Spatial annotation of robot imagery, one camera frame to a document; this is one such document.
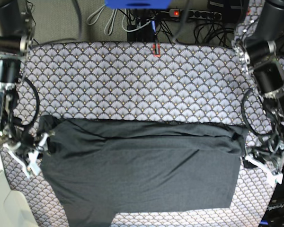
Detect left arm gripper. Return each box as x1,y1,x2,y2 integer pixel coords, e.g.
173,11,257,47
243,137,284,184

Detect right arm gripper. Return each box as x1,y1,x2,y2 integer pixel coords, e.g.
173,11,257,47
0,131,55,179

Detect dark grey T-shirt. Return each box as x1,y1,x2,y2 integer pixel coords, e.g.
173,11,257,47
38,115,248,227

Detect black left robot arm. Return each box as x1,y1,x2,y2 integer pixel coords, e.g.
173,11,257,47
232,0,284,186

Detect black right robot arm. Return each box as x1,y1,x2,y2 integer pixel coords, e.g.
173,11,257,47
0,0,52,178

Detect white plastic bin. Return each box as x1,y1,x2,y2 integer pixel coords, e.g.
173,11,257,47
0,171,38,227

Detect fan-patterned table cloth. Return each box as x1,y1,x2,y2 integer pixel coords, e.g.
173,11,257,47
1,42,274,227

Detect red and black table clamp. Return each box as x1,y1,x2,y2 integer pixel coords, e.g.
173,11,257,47
153,43,160,57

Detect grey looped cable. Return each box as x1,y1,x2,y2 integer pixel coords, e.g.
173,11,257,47
86,4,119,35

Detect tangle of black cables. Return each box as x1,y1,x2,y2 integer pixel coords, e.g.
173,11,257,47
156,18,237,45

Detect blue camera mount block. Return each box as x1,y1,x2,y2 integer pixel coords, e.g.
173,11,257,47
105,0,171,9

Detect black power strip red switch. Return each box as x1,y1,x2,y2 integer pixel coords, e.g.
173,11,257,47
168,9,222,21

